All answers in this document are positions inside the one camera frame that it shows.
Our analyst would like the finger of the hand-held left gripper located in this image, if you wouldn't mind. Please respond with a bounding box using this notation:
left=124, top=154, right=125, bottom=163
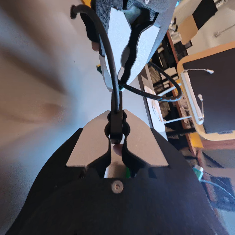
left=99, top=7, right=131, bottom=92
left=120, top=24, right=160, bottom=87

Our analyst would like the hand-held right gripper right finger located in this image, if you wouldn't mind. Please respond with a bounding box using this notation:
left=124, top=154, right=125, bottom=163
left=122, top=108, right=169, bottom=178

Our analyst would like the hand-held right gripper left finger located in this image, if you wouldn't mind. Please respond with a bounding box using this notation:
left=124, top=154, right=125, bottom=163
left=66, top=110, right=112, bottom=178

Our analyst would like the black adapter cable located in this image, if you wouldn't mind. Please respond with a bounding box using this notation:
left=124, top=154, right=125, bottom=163
left=70, top=5, right=120, bottom=113

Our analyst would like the person's right hand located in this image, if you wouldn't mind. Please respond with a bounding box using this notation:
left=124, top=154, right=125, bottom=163
left=113, top=144, right=124, bottom=156

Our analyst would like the wooden desk with black legs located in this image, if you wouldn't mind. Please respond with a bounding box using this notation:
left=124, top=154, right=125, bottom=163
left=166, top=30, right=199, bottom=156

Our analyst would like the small yellow object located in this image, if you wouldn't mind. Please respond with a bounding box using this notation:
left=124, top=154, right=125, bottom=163
left=189, top=133, right=204, bottom=149

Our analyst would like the black white printed sheet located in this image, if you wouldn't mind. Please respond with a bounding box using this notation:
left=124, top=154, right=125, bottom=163
left=181, top=97, right=194, bottom=129

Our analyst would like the teal white charger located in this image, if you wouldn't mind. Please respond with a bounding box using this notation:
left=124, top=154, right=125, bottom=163
left=192, top=164, right=204, bottom=182

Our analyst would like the white laptop stand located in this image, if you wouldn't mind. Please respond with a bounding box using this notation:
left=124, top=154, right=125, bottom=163
left=144, top=69, right=214, bottom=132

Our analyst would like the metal wall conduit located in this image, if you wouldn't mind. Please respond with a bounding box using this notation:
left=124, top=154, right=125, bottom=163
left=214, top=23, right=235, bottom=37

